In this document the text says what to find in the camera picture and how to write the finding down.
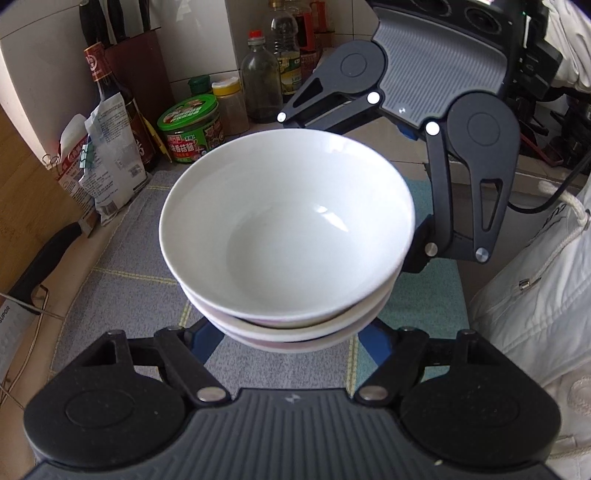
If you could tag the amber liquid bottle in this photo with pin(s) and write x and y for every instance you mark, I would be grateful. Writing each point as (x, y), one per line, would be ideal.
(325, 18)

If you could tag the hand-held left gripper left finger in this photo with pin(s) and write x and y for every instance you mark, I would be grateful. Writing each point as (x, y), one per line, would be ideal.
(203, 341)

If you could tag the bottle with red label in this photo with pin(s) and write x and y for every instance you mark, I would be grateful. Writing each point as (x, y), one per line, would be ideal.
(307, 27)

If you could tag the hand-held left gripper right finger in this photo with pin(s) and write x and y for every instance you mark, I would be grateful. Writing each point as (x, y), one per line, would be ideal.
(371, 334)

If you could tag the white and blue plastic bag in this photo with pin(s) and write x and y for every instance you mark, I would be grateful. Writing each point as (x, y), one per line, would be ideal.
(115, 161)

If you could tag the bamboo cutting board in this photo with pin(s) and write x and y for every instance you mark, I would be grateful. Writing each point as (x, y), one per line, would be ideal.
(27, 207)

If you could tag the bottle with yellow-green label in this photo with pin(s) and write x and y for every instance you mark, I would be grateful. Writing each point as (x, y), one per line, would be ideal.
(288, 55)

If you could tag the grey and teal checked cloth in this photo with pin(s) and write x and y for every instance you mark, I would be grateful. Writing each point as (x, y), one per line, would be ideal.
(129, 286)

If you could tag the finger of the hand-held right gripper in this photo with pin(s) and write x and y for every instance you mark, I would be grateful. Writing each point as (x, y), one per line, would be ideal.
(295, 113)
(422, 251)

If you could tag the white bowl with pink flowers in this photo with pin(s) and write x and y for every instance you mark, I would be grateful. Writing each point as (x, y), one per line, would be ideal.
(217, 316)
(286, 346)

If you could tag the white jacket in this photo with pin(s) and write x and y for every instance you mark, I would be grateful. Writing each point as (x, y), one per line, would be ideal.
(531, 332)

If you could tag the clear bottle with red cap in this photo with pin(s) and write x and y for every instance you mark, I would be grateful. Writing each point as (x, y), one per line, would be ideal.
(262, 83)

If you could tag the red and white plastic bag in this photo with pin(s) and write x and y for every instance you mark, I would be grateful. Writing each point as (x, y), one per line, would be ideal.
(67, 166)

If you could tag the blue bag clip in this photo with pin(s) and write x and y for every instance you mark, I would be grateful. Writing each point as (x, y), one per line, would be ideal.
(85, 156)

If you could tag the green-lidded round can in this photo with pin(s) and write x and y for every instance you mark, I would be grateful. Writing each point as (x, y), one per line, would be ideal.
(191, 129)

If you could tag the dark soy sauce bottle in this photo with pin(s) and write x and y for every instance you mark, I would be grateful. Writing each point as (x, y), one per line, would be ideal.
(104, 78)

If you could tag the plain white bowl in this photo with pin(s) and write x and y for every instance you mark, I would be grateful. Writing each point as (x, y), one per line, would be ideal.
(277, 207)

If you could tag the yellow-lidded spice jar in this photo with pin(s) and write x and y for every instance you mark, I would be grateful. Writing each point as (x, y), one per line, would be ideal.
(231, 108)

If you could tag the dark red knife block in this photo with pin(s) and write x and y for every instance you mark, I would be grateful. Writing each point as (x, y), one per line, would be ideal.
(138, 78)

